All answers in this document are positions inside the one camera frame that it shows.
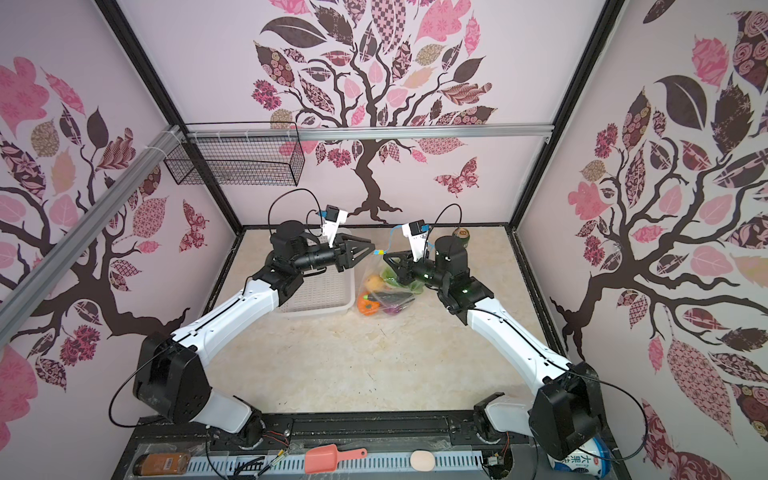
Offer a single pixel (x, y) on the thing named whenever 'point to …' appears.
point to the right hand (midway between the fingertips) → (386, 253)
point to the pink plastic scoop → (323, 459)
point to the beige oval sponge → (422, 461)
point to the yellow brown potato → (374, 283)
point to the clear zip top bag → (384, 291)
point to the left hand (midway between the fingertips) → (373, 248)
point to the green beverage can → (462, 233)
